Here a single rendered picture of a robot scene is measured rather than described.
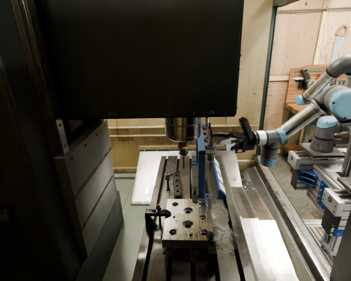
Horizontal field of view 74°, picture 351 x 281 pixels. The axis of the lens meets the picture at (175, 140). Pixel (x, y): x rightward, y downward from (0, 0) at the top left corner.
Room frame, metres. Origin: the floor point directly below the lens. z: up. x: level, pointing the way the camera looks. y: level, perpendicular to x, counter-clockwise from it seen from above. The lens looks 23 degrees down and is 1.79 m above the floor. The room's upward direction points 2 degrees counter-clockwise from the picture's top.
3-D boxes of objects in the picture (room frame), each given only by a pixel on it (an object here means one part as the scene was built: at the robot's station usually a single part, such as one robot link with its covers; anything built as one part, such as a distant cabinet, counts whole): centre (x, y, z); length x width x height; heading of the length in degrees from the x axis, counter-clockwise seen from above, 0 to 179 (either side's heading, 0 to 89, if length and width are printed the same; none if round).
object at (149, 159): (1.61, -0.08, 0.75); 0.89 x 0.70 x 0.26; 86
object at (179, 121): (0.97, -0.03, 1.46); 0.16 x 0.16 x 0.12
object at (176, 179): (1.26, 0.00, 0.93); 0.26 x 0.05 x 0.06; 1
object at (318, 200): (1.28, -0.97, 0.81); 0.09 x 0.01 x 0.18; 177
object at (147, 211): (0.94, 0.10, 0.97); 0.13 x 0.03 x 0.15; 86
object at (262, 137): (1.05, -0.40, 1.34); 0.08 x 0.05 x 0.08; 12
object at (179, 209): (0.91, -0.05, 0.97); 0.29 x 0.23 x 0.05; 176
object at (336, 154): (1.52, -1.08, 1.01); 0.36 x 0.22 x 0.06; 87
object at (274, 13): (1.94, -0.76, 1.40); 0.04 x 0.04 x 1.20; 86
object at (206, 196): (1.18, -0.15, 1.05); 0.10 x 0.05 x 0.30; 86
